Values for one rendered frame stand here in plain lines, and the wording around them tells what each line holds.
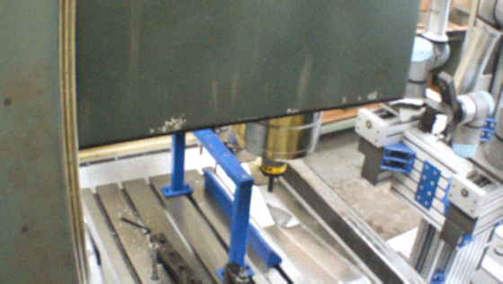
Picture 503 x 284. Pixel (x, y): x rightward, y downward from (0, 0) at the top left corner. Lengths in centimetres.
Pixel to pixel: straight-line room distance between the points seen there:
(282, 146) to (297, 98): 13
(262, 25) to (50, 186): 43
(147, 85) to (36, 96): 32
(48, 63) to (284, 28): 46
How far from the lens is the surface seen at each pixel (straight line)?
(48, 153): 61
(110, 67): 84
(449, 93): 150
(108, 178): 222
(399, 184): 231
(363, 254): 215
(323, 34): 97
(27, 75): 57
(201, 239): 182
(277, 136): 108
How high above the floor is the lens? 204
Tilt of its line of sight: 29 degrees down
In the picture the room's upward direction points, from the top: 6 degrees clockwise
